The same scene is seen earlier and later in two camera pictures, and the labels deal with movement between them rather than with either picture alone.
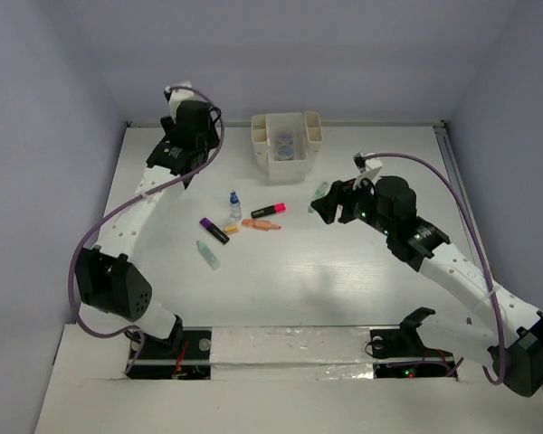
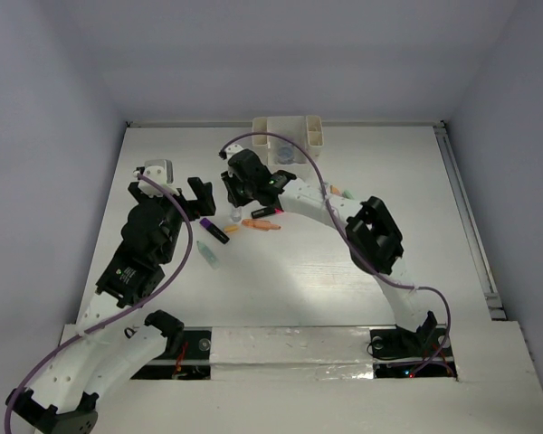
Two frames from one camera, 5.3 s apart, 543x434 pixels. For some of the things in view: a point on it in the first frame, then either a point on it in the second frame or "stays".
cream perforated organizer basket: [284, 142] stays
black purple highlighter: [214, 231] stays
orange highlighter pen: [258, 224] stays
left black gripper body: [210, 139] to [175, 217]
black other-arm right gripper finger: [327, 205] to [234, 192]
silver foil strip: [291, 353] stays
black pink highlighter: [279, 208] stays
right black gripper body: [359, 203] to [247, 188]
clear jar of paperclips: [285, 152] stays
